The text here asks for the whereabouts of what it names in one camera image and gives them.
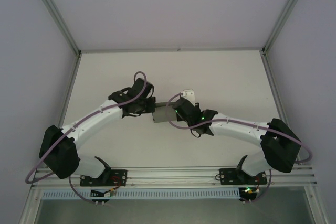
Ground white slotted cable duct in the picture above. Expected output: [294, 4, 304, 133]
[41, 187, 241, 200]

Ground black connector mount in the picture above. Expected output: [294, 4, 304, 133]
[90, 189, 113, 206]
[239, 187, 259, 205]

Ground red black power wires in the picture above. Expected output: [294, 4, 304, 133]
[110, 175, 126, 196]
[253, 174, 266, 193]

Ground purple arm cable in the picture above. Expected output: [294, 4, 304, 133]
[25, 71, 148, 204]
[165, 92, 313, 204]

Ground aluminium table back rail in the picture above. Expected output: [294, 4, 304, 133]
[80, 47, 264, 53]

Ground aluminium mounting rail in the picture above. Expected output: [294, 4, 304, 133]
[31, 165, 318, 188]

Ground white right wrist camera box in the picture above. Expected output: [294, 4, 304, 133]
[182, 89, 196, 103]

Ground aluminium table side rail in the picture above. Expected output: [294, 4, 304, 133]
[46, 53, 82, 169]
[261, 52, 301, 166]

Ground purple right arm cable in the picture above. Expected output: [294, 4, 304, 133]
[165, 92, 313, 204]

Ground grey paper box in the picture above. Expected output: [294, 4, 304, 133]
[151, 101, 177, 124]

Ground grey metal sheet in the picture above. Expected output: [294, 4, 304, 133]
[34, 199, 316, 224]

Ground aluminium frame leg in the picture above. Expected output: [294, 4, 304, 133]
[19, 187, 44, 224]
[304, 187, 330, 224]

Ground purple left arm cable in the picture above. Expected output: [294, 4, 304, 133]
[25, 71, 148, 204]

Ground aluminium frame post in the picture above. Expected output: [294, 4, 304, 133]
[25, 0, 81, 56]
[261, 0, 315, 56]

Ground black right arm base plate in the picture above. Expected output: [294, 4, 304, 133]
[219, 167, 268, 186]

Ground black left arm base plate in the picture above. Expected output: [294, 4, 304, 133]
[79, 168, 128, 187]

